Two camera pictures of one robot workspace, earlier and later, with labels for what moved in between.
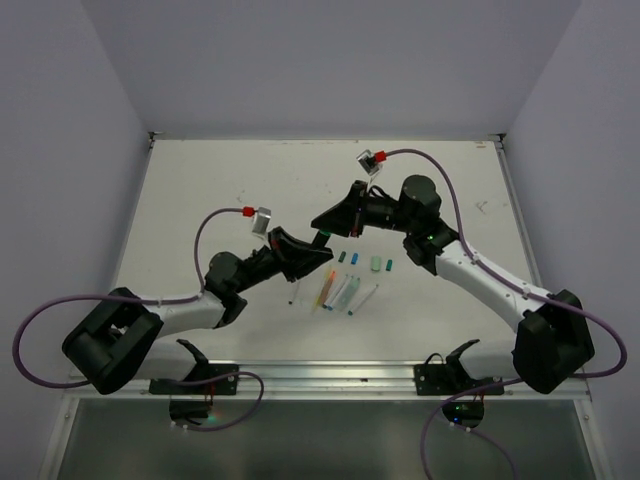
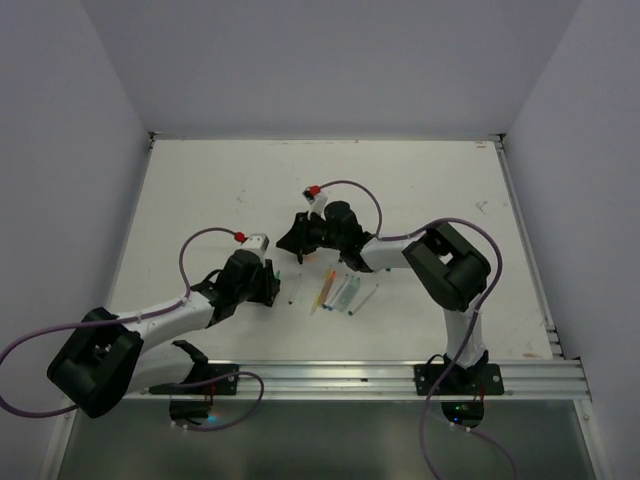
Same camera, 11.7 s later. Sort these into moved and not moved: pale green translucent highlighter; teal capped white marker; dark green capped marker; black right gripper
Moved: black right gripper
Not moved: pale green translucent highlighter; dark green capped marker; teal capped white marker
